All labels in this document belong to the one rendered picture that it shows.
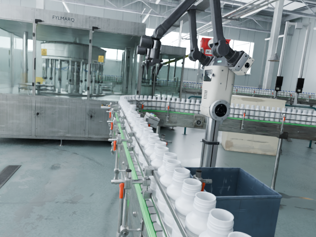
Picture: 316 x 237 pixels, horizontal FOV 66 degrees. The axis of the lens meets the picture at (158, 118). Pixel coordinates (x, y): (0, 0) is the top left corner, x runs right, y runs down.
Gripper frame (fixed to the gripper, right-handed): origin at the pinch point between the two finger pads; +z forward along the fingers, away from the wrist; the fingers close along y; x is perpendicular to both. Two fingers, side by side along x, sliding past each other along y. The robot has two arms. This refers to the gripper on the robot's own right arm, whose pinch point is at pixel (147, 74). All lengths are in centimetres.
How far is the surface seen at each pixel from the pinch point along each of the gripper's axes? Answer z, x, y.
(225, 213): 23, 161, 14
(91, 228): 140, -12, 37
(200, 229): 27, 159, 16
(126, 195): 35, 131, 26
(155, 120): 30.7, 32.6, -2.3
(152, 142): 24, 116, 17
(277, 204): 48, 116, -37
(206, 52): -93, -551, -278
